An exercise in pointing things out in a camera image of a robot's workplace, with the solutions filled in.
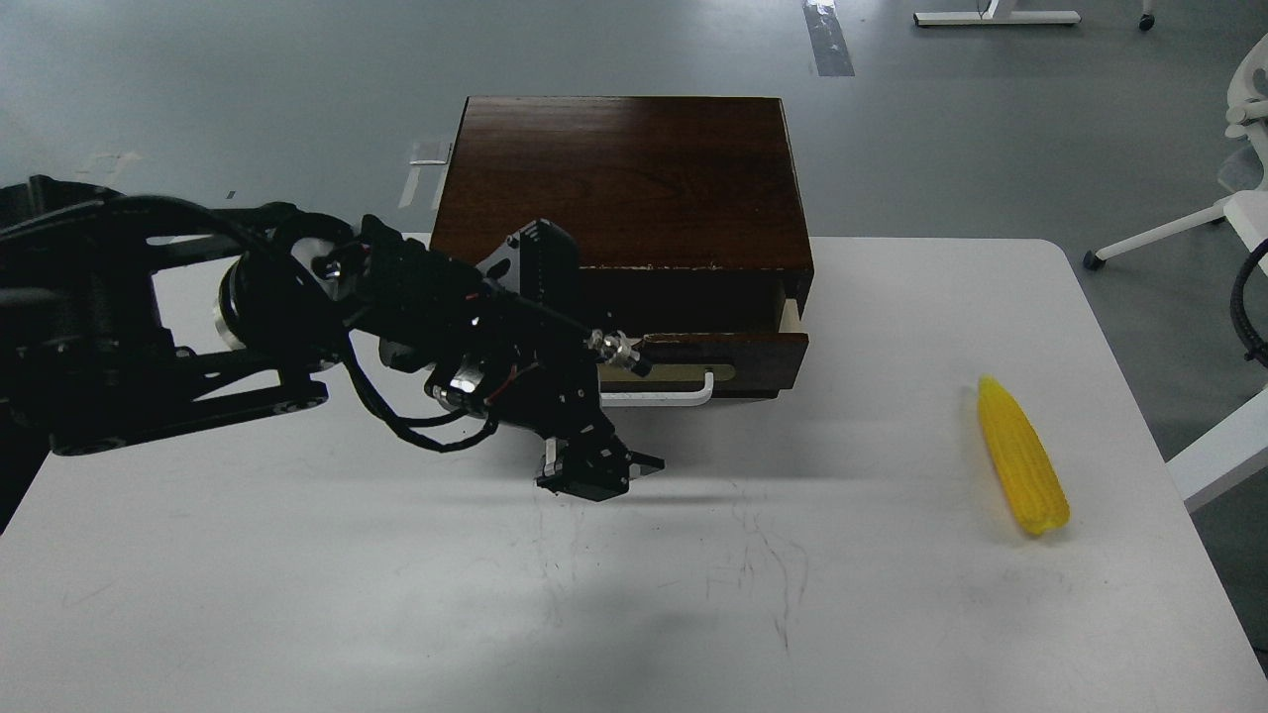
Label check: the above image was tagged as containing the dark wooden drawer cabinet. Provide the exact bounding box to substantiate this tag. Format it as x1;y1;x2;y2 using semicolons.
432;96;814;344

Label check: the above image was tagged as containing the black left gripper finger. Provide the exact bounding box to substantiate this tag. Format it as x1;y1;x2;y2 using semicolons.
536;416;666;502

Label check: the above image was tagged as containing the white chair base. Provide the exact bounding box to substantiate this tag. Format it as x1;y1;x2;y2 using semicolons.
1083;36;1268;270

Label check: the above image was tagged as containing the white table leg bar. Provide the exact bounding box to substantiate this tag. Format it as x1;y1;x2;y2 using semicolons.
913;1;1082;28

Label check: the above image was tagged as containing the white desk edge right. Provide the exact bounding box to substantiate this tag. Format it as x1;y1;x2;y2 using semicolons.
1167;389;1267;514

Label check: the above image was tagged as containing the grey floor tape strip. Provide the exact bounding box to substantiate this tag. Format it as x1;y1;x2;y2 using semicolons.
798;1;856;77

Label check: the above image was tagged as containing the wooden drawer with white handle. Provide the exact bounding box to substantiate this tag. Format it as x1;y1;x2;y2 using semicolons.
598;298;810;400

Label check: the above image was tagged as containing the yellow corn cob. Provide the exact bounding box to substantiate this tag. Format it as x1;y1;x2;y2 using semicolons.
978;374;1071;537

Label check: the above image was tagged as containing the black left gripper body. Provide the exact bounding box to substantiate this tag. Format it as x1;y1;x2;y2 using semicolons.
358;217;649;457

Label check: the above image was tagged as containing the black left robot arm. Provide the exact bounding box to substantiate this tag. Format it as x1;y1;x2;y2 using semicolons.
1;175;664;524

